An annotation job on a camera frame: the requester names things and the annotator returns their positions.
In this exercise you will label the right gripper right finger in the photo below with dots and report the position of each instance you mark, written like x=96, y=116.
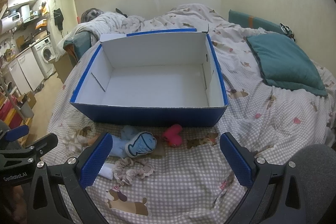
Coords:
x=239, y=158

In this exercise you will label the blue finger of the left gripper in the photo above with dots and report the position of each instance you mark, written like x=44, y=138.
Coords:
x=17, y=133

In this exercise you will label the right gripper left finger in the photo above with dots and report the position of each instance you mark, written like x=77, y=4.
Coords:
x=92, y=159

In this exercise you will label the cream ruffled scrunchie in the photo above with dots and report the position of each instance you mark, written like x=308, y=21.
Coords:
x=75, y=142

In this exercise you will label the beige lace scrunchie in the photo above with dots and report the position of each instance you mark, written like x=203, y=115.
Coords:
x=127, y=170

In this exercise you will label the light blue fluffy plush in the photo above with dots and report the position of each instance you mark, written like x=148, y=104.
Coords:
x=118, y=147

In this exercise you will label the pink rubber duck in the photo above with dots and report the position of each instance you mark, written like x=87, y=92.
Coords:
x=172, y=135

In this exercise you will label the white fluffy soft item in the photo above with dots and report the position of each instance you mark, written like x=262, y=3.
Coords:
x=107, y=171

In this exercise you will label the red bag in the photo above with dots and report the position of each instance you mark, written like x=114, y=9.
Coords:
x=7, y=111

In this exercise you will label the cardboard box on floor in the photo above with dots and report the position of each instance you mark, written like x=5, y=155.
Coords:
x=28, y=98

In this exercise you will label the checkered dog print bedsheet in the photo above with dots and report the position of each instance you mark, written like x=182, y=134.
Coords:
x=193, y=183

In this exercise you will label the white kitchen cabinet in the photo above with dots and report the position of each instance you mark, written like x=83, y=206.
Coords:
x=26, y=72

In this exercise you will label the white washing machine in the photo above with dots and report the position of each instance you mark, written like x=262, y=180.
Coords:
x=45, y=56

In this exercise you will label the teal cushion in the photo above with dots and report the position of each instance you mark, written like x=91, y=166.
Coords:
x=283, y=64

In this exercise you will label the blue white cardboard box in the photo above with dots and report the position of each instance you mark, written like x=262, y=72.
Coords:
x=154, y=78

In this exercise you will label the black hanging garment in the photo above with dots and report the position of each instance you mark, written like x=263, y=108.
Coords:
x=58, y=19

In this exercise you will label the grey patterned pillow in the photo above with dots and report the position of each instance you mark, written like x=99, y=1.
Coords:
x=90, y=14

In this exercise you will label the teal sofa backrest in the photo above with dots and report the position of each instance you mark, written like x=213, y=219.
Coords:
x=249, y=21

